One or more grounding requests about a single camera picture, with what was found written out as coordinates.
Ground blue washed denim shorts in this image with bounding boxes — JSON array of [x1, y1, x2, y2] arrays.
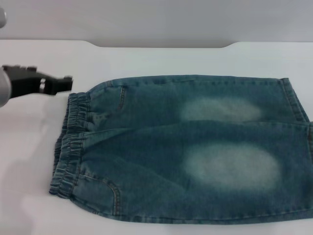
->
[[48, 74, 313, 222]]

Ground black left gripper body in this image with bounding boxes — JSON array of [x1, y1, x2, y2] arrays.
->
[[2, 64, 47, 97]]

